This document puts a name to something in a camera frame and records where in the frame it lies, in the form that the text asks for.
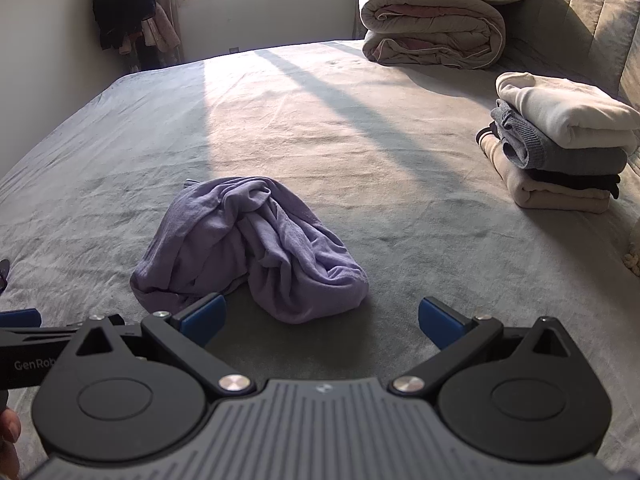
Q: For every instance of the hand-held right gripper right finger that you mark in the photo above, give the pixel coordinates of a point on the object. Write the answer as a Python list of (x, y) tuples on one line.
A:
[(440, 317)]

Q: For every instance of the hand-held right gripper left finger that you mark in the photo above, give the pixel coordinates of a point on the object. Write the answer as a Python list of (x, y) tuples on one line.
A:
[(202, 317)]

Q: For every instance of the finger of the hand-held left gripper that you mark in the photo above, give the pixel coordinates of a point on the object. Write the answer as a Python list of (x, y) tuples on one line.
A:
[(20, 320), (3, 275)]

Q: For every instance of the purple shirt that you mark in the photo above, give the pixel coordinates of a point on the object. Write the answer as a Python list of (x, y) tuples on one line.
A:
[(280, 260)]

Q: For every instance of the hanging pink clothes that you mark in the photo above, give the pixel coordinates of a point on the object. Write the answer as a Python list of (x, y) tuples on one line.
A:
[(160, 30)]

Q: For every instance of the person's left hand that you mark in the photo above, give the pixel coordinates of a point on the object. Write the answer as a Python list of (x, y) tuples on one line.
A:
[(7, 427)]

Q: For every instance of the folded beige garment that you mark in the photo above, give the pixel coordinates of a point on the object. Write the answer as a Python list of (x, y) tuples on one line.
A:
[(550, 195)]

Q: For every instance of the folded grey sweater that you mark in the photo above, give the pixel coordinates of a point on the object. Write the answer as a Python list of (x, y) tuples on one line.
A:
[(550, 152)]

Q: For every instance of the white plush toy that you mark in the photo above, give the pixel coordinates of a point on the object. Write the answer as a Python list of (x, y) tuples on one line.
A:
[(633, 255)]

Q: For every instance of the folded white sweater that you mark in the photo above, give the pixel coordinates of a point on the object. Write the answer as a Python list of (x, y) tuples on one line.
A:
[(565, 110)]

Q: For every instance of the folded beige pink quilt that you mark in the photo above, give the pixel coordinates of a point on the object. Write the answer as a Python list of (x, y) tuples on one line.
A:
[(430, 25)]

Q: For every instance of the grey quilted headboard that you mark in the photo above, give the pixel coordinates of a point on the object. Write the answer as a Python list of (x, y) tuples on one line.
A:
[(590, 20)]

